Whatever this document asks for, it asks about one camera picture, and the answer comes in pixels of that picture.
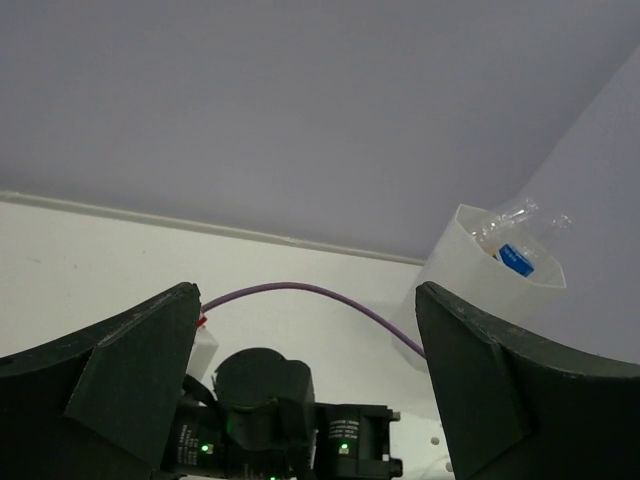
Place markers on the metal rail back edge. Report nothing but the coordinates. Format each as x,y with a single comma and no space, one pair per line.
19,198

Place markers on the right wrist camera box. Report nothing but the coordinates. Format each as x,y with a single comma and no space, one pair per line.
203,350

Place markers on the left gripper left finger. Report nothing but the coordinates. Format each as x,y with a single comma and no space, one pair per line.
99,403

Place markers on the clear bottle blue-white cap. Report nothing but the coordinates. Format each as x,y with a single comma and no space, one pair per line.
559,224

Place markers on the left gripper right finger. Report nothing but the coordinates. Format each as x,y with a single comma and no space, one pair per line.
516,405

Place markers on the white octagonal plastic bin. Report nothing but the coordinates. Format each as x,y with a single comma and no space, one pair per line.
460,265

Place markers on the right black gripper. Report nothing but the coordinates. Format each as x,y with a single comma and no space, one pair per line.
256,422

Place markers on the blue label water bottle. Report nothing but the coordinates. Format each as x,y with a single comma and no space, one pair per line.
518,258

